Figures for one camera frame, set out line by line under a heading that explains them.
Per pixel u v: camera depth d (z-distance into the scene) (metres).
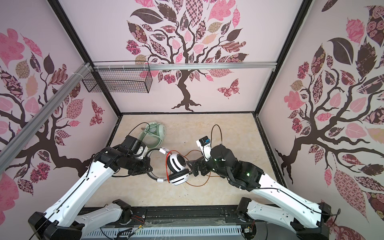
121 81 1.22
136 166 0.60
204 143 0.55
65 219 0.38
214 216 0.76
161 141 0.98
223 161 0.45
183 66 0.94
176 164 0.63
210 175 0.88
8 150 0.50
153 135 1.00
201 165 0.55
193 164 0.58
